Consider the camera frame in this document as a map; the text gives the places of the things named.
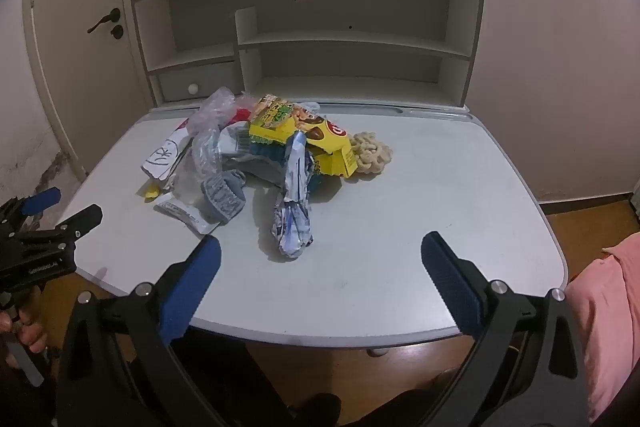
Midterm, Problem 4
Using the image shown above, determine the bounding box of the white desk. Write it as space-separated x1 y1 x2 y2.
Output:
52 104 570 351

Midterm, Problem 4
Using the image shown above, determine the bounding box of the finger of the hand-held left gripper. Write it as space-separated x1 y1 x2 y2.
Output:
10 187 62 216
54 204 103 242

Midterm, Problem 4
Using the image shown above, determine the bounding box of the beige snack rings pile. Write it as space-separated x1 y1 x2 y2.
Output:
347 131 394 178

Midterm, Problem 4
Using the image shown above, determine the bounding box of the pink blanket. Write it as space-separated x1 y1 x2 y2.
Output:
564 231 640 424

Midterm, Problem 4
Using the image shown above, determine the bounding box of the white door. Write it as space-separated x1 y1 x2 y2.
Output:
22 0 157 184

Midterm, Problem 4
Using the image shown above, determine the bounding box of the white printed packet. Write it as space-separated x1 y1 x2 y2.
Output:
153 194 217 236

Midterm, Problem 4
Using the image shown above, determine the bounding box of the silver blue crumpled wrapper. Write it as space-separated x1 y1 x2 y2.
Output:
270 129 317 261

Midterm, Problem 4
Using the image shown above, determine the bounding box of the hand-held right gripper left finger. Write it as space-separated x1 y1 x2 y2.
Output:
55 234 281 427

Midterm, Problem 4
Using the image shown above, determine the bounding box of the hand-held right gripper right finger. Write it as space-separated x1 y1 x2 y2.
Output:
420 231 596 427

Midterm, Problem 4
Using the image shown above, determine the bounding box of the person's left hand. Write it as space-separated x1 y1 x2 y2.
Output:
0 309 49 370

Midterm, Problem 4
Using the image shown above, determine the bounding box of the grey printed pouch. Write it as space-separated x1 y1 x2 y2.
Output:
200 171 249 224

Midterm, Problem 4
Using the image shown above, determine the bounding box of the white desk hutch shelf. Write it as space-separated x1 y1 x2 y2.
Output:
131 0 487 110

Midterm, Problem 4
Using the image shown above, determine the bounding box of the yellow snack box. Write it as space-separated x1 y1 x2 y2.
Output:
248 93 359 180

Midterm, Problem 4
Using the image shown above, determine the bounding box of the crumpled clear plastic bag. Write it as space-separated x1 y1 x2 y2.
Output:
187 88 252 142

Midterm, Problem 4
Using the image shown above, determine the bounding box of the black door handle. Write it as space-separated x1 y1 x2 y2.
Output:
87 8 122 34

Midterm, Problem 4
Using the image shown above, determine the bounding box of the grey hutch drawer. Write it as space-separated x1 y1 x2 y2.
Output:
157 61 241 103

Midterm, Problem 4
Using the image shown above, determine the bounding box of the white blue plastic package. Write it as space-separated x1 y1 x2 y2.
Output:
219 122 292 184

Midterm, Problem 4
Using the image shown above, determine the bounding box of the clear plastic wrap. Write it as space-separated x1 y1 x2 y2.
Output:
172 132 222 208

